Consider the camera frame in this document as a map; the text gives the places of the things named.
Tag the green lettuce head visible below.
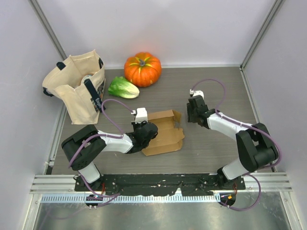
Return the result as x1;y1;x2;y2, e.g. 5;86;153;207
108;76;140;99

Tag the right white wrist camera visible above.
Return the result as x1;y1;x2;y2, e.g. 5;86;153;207
189;89;204;99

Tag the beige canvas tote bag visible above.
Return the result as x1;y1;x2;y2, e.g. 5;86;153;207
42;50;106;125

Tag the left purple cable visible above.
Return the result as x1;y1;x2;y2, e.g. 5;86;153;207
68;98;136;209

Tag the orange pumpkin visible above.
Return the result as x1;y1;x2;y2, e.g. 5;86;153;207
124;52;162;87

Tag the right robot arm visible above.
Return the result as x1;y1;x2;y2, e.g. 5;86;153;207
187;95;279;189

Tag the brown cardboard paper box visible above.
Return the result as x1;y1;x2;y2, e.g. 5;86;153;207
142;110;185;156

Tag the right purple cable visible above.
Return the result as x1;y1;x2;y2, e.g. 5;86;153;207
191;79;282;211

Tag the purple cable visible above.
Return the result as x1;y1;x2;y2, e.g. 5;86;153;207
191;79;282;211
68;98;136;209

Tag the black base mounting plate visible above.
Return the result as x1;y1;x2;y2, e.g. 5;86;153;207
74;173;246;196

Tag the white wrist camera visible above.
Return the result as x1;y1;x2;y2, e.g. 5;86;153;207
189;89;204;99
131;107;148;124

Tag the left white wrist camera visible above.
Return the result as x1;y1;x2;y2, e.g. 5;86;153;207
131;107;148;124

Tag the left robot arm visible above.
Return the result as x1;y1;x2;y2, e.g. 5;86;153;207
61;121;158;191

